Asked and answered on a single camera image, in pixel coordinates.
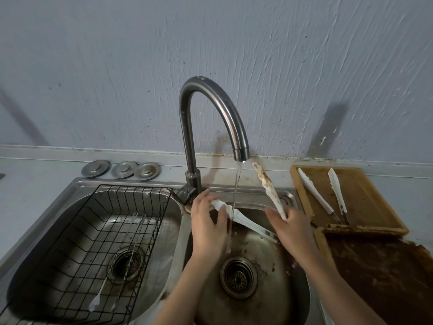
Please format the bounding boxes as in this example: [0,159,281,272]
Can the person's right hand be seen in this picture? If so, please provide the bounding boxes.
[265,206,319,267]

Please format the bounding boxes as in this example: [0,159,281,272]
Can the person's left hand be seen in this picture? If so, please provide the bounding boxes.
[190,188,228,265]

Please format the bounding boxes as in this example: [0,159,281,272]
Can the stained white plastic tongs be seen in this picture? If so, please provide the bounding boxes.
[210,162,288,243]

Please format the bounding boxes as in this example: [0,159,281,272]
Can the person's right forearm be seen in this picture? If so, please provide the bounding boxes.
[298,252,387,325]

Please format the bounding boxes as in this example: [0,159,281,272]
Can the person's left forearm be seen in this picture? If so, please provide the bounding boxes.
[152,254,221,325]

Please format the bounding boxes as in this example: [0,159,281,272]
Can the large sink drain strainer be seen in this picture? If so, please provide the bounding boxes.
[220,256,258,299]

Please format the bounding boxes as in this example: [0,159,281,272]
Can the clean white plastic tongs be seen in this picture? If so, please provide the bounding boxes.
[298,168,351,225]

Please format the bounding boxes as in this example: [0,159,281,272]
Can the double stainless steel sink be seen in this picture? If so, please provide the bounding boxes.
[0,177,326,325]

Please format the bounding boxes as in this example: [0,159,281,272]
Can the round metal sink plug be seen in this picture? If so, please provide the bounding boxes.
[134,162,162,181]
[111,161,138,179]
[81,160,110,178]

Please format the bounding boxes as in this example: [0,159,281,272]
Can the curved stainless steel faucet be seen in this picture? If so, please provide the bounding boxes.
[169,76,251,209]

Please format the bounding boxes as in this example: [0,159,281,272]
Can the light wooden tray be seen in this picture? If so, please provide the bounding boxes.
[290,165,410,237]

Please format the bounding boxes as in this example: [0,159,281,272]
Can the small sink drain strainer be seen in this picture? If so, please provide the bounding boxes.
[108,247,145,283]

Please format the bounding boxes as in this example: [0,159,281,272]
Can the dark stained wooden tray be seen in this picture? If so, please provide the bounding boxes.
[315,227,433,325]

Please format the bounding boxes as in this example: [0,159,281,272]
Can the black wire dish rack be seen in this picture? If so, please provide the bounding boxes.
[0,184,174,325]

